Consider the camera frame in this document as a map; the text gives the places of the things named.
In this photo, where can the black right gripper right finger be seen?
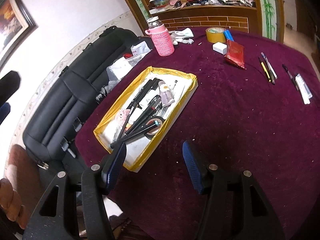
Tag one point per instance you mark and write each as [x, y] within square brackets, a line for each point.
[236, 206]

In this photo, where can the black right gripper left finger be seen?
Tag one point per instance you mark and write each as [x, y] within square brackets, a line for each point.
[55, 215]

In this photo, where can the black office chair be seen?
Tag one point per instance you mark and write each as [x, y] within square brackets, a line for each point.
[72, 96]

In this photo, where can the black electrical tape roll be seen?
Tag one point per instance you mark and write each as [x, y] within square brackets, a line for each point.
[154, 123]

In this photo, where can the yellow taped white tray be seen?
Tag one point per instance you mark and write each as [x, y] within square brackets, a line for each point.
[139, 149]

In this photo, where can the blue capped black marker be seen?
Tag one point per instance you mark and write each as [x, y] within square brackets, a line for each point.
[130, 136]

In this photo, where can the red capped black marker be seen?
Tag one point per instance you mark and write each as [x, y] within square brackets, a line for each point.
[149, 111]

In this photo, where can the maroon table cloth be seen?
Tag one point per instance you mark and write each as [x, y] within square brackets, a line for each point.
[239, 121]

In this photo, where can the beige daisy cream tube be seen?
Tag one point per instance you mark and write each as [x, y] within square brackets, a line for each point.
[165, 93]

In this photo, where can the silver bubble wrap bag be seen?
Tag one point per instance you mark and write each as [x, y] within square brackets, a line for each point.
[116, 72]

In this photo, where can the white red paper packet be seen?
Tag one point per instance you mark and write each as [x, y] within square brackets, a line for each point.
[140, 49]

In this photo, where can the blue grey pen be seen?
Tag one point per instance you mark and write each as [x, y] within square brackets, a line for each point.
[270, 69]

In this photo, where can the yellow black pen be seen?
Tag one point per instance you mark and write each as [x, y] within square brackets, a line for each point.
[265, 70]

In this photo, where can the red foil packet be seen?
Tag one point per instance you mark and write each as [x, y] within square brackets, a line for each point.
[235, 54]

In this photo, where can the pink knit sleeved bottle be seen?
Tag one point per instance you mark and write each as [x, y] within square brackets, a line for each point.
[160, 36]

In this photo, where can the white eraser box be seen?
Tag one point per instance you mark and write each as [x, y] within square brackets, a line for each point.
[220, 48]

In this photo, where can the white gloves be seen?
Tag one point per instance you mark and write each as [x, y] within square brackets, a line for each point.
[185, 36]

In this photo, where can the yellow tape roll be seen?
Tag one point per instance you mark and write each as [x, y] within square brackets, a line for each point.
[215, 34]

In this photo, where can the wooden cabinet shelf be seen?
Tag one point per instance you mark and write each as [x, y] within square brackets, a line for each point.
[262, 17]

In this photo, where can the framed wall picture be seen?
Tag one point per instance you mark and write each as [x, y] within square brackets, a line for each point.
[16, 25]

